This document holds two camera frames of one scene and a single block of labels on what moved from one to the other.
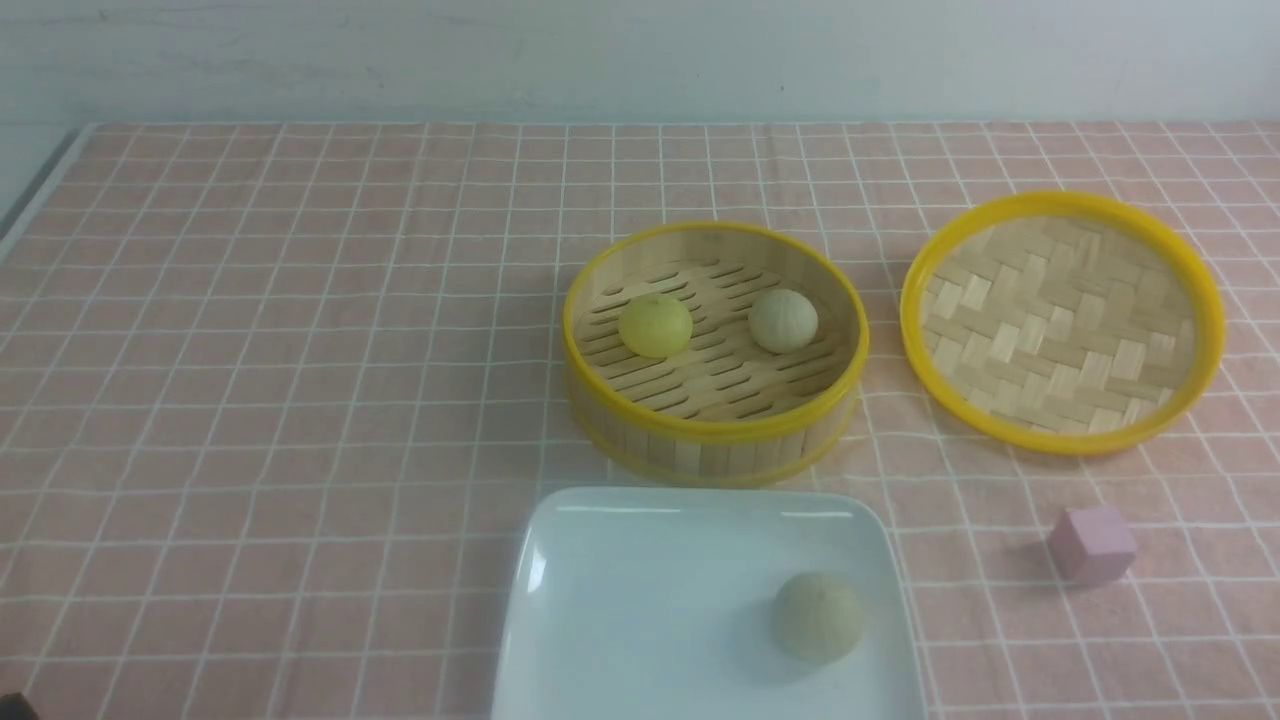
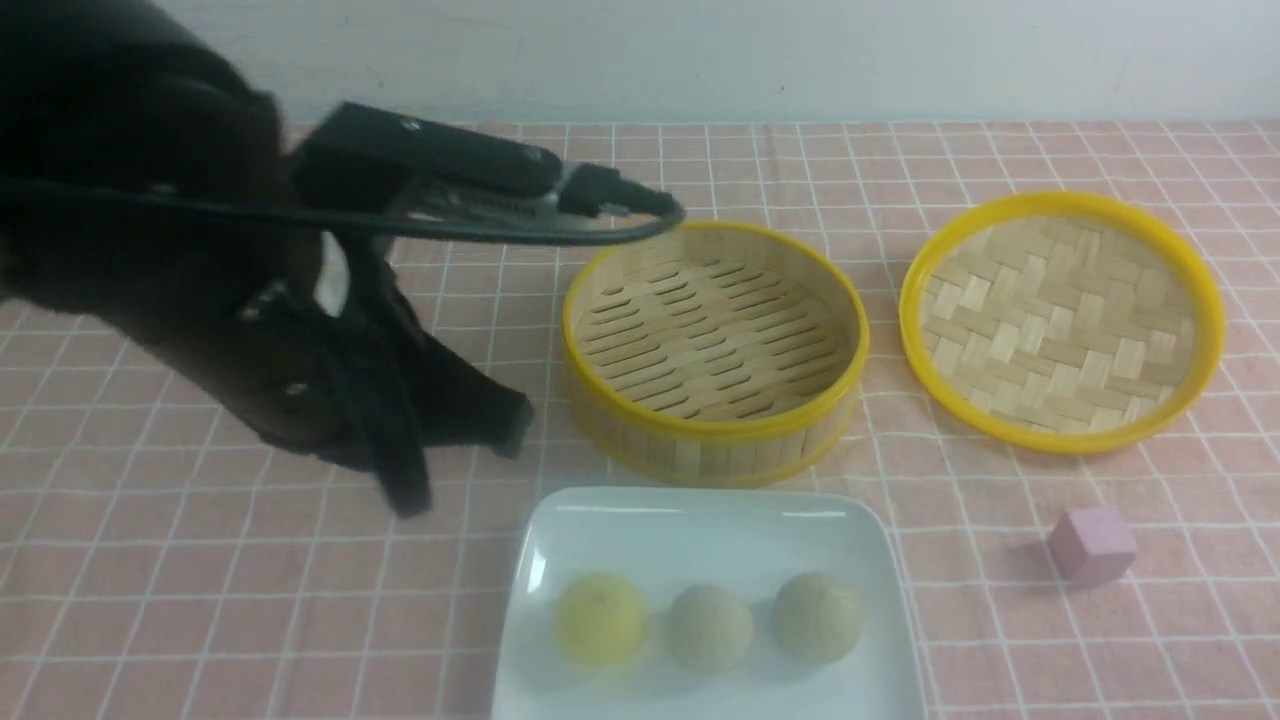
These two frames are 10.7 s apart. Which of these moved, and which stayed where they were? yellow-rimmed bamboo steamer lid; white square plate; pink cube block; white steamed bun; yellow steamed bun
Moved: yellow steamed bun; white steamed bun
Stayed: yellow-rimmed bamboo steamer lid; pink cube block; white square plate
